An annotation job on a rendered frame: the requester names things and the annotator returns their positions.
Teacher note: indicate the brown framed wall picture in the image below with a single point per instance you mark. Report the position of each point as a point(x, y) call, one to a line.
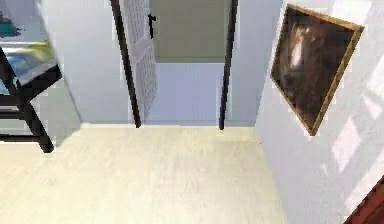
point(311, 66)

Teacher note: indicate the white panelled room door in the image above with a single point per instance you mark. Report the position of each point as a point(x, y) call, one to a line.
point(141, 56)

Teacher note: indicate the teal object on table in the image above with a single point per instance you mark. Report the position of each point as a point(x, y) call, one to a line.
point(7, 28)

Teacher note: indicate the red-brown wooden furniture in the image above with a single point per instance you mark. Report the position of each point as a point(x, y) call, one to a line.
point(370, 208)

